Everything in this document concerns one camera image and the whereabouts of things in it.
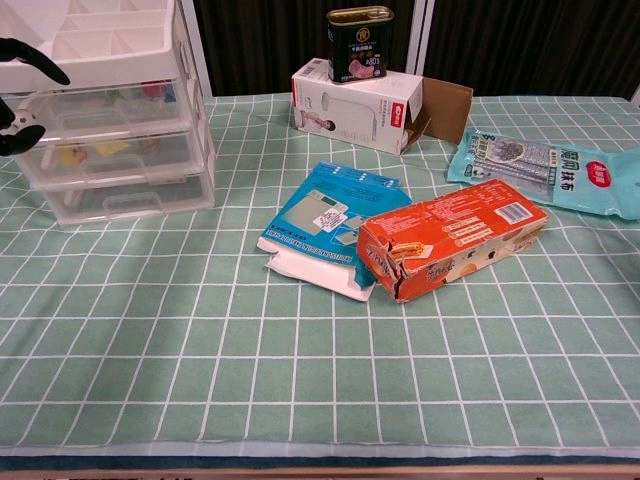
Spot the yellow duck toy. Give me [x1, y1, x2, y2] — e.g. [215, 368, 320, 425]
[56, 143, 89, 167]

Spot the small soccer ball toy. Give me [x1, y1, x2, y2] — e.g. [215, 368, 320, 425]
[11, 106, 38, 134]

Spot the orange biscuit box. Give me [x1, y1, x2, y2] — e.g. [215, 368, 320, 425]
[356, 178, 549, 305]

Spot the black pleated curtain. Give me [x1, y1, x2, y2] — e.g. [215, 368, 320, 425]
[192, 0, 640, 100]

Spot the green checked tablecloth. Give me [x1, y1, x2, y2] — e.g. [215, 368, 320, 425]
[0, 93, 640, 459]

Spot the black luncheon meat can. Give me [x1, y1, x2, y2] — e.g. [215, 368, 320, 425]
[326, 5, 395, 85]

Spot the clear drawer with stationery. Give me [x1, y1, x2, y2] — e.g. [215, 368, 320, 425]
[12, 77, 195, 147]

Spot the clear empty drawer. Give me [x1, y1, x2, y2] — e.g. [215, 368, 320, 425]
[30, 172, 217, 227]

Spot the white cardboard lamp box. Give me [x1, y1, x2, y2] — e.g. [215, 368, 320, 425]
[291, 57, 474, 155]

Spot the white partition post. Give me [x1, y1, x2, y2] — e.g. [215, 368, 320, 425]
[405, 0, 437, 76]

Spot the white plastic drawer organizer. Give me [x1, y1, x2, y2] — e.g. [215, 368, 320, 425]
[0, 0, 217, 227]

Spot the blue scale cardboard box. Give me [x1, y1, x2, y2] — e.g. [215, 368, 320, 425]
[257, 160, 414, 303]

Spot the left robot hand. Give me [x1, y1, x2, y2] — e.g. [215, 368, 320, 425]
[0, 37, 71, 159]

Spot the clear drawer with duck toy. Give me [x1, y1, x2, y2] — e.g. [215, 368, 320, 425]
[13, 130, 207, 190]

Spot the light blue cloth package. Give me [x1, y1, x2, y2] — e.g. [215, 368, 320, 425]
[446, 126, 640, 222]

